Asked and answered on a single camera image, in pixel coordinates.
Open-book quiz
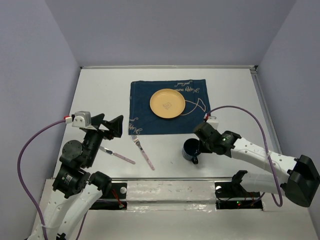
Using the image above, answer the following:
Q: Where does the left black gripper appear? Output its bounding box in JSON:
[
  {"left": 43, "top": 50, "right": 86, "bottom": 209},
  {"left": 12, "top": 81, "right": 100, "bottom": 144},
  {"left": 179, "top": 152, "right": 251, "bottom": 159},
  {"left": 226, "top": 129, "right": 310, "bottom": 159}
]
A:
[{"left": 83, "top": 112, "right": 124, "bottom": 166}]

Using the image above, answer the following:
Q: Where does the dark blue patterned mug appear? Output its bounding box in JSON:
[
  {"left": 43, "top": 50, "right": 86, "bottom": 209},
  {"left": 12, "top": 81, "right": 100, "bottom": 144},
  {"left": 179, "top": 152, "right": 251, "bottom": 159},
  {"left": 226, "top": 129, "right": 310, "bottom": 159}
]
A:
[{"left": 182, "top": 138, "right": 201, "bottom": 165}]

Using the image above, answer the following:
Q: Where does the pink-handled metal knife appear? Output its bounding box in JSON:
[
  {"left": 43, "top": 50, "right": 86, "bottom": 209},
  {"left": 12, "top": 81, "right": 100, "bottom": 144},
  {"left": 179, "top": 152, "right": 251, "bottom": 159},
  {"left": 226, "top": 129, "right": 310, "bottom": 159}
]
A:
[{"left": 99, "top": 146, "right": 136, "bottom": 165}]

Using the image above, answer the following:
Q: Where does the pink-handled metal fork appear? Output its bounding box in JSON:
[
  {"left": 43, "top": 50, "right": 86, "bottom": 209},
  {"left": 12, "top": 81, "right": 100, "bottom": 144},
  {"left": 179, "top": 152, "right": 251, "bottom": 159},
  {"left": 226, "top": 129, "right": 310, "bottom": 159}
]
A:
[{"left": 131, "top": 134, "right": 155, "bottom": 171}]

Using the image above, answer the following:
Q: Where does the dark blue fish-print cloth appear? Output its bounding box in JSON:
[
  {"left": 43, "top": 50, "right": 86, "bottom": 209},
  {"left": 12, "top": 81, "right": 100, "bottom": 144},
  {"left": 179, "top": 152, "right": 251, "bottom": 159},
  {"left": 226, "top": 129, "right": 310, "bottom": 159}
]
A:
[{"left": 128, "top": 79, "right": 211, "bottom": 135}]

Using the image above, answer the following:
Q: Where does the yellow round plate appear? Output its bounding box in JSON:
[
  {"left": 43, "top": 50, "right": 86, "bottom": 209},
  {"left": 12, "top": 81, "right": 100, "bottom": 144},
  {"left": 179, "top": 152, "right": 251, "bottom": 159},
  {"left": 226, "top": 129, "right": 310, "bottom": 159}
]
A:
[{"left": 149, "top": 88, "right": 186, "bottom": 119}]

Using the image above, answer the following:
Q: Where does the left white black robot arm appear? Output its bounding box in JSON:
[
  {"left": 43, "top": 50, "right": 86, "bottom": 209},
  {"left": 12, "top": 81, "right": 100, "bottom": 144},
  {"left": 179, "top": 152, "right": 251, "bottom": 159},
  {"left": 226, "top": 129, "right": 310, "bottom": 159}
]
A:
[{"left": 29, "top": 111, "right": 124, "bottom": 240}]

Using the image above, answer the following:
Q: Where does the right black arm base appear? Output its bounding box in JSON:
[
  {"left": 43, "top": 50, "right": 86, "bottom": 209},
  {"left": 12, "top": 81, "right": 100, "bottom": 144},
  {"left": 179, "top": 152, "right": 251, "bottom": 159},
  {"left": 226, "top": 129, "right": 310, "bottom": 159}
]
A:
[{"left": 215, "top": 182, "right": 263, "bottom": 210}]

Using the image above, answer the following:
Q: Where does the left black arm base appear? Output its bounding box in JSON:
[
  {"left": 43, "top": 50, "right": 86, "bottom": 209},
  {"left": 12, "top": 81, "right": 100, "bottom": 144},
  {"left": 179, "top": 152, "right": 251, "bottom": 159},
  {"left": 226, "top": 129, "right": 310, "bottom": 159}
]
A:
[{"left": 90, "top": 182, "right": 128, "bottom": 211}]

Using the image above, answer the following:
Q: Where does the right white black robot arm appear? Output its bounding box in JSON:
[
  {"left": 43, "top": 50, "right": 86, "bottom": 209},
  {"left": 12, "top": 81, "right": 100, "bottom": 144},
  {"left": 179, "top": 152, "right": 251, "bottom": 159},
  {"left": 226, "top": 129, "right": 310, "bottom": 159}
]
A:
[{"left": 194, "top": 122, "right": 320, "bottom": 208}]

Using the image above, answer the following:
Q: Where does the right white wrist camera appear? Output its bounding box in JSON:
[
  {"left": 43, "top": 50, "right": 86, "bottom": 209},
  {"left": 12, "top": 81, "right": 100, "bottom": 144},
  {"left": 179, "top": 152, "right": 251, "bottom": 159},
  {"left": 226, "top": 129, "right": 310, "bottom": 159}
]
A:
[{"left": 203, "top": 113, "right": 219, "bottom": 130}]

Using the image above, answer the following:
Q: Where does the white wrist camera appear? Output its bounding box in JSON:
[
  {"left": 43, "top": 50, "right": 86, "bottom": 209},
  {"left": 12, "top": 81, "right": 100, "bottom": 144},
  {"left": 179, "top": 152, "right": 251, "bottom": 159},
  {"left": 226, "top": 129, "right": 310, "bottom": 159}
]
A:
[
  {"left": 63, "top": 111, "right": 96, "bottom": 130},
  {"left": 203, "top": 113, "right": 219, "bottom": 130}
]

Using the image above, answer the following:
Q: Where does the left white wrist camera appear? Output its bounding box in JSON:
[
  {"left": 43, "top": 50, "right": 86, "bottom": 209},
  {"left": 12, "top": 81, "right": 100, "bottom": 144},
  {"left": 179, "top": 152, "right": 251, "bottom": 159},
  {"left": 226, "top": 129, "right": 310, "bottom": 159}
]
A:
[{"left": 63, "top": 111, "right": 96, "bottom": 130}]

